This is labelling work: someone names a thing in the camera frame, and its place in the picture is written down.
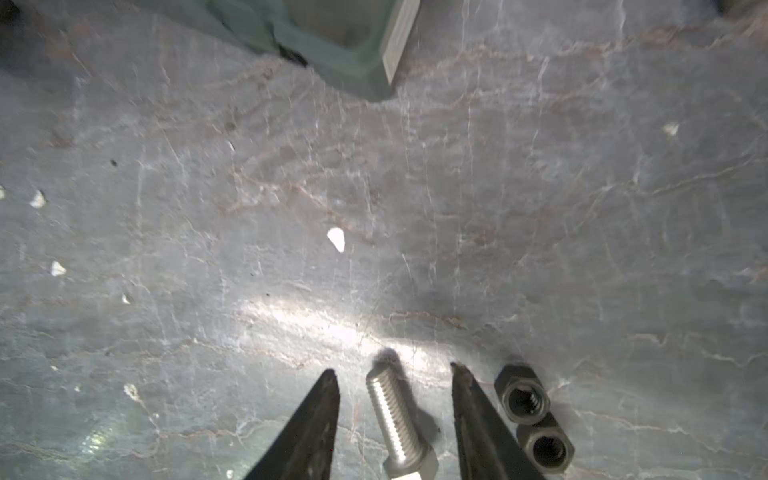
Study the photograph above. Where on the silver bolt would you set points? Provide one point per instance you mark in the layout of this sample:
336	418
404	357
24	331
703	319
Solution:
409	455

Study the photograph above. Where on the green compartment organizer box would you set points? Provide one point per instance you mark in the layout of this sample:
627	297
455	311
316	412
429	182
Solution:
354	46

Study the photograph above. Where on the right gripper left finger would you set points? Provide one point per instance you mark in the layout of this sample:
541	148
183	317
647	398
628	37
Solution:
305	446

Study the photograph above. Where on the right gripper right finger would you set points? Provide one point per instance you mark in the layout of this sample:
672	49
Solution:
486	447

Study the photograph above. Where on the black nut pair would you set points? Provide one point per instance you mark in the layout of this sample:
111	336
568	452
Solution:
527	404

